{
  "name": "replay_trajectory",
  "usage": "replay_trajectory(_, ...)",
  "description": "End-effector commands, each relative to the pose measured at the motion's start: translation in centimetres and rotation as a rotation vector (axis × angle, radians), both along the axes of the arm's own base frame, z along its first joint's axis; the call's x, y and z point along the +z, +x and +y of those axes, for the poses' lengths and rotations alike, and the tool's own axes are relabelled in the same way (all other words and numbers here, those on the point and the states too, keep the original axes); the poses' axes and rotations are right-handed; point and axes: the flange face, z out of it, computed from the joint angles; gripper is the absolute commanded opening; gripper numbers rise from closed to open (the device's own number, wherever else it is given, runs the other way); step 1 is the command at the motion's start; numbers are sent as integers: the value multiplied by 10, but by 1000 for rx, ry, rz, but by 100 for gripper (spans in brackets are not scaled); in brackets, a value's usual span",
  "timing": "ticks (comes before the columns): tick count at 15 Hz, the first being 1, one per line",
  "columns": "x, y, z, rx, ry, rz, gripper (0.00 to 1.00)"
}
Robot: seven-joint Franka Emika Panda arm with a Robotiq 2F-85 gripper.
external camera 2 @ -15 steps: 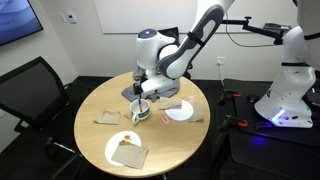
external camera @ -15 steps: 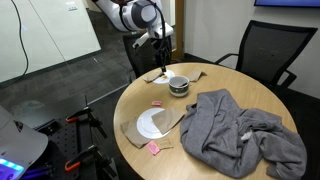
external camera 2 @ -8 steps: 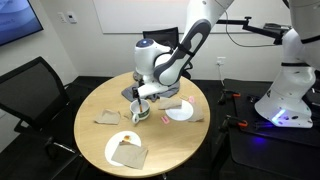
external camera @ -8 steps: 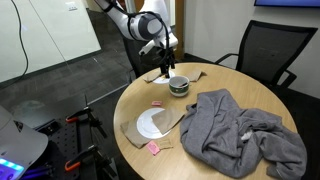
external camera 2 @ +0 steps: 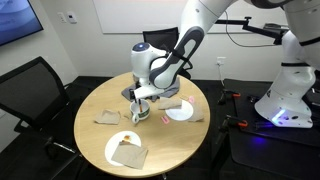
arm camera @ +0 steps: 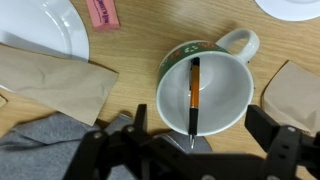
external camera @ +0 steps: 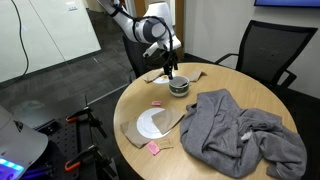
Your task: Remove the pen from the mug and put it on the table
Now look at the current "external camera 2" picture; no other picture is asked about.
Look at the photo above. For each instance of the grey cloth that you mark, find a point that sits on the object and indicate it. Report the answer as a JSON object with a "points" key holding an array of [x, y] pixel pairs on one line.
{"points": [[171, 88]]}

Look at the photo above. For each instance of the creased brown paper napkin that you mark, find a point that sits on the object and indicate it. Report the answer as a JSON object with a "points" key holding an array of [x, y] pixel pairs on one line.
{"points": [[170, 104]]}

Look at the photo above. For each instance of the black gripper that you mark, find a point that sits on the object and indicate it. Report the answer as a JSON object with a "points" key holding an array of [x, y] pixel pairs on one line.
{"points": [[136, 83]]}

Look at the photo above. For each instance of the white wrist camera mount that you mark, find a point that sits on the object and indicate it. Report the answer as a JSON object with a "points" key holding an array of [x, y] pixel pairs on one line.
{"points": [[146, 92]]}

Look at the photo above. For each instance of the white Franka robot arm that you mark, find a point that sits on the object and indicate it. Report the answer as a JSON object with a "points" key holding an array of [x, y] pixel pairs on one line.
{"points": [[196, 16]]}

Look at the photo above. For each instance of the black mesh office chair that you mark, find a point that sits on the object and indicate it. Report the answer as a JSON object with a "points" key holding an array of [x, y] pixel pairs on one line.
{"points": [[30, 90]]}

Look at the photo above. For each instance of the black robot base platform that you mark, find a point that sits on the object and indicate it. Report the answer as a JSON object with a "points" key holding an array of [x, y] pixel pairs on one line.
{"points": [[283, 143]]}

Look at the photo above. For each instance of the white wall thermostat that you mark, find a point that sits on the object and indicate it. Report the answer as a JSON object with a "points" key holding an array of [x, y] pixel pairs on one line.
{"points": [[71, 17]]}

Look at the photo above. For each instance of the wall mounted screen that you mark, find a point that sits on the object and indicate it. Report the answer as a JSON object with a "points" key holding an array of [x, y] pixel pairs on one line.
{"points": [[13, 16]]}

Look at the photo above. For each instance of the orange and black pen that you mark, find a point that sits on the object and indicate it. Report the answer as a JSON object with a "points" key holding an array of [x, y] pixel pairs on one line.
{"points": [[140, 106]]}

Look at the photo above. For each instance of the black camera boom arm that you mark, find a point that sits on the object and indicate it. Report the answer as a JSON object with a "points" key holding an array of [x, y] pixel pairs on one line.
{"points": [[233, 22]]}

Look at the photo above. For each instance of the white wall power outlet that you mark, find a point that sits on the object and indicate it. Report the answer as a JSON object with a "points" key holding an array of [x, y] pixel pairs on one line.
{"points": [[221, 61]]}

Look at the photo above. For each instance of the white wall light switch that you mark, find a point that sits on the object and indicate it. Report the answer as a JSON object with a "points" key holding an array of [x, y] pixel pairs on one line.
{"points": [[62, 17]]}

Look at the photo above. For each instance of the white plate with food packet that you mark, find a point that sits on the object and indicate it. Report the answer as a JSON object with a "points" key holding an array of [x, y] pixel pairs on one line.
{"points": [[113, 145]]}

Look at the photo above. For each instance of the orange red condiment packet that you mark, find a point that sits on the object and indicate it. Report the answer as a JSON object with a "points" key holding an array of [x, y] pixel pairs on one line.
{"points": [[126, 138]]}

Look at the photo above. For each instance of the large white round plate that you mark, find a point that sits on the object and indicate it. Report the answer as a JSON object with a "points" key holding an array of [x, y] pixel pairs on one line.
{"points": [[180, 115]]}

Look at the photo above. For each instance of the black orange bar clamp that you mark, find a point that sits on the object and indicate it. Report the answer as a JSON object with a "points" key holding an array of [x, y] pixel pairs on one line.
{"points": [[230, 95], [238, 123]]}

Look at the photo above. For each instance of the flat brown paper napkin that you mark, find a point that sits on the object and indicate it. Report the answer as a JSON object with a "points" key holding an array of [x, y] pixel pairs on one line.
{"points": [[199, 115]]}

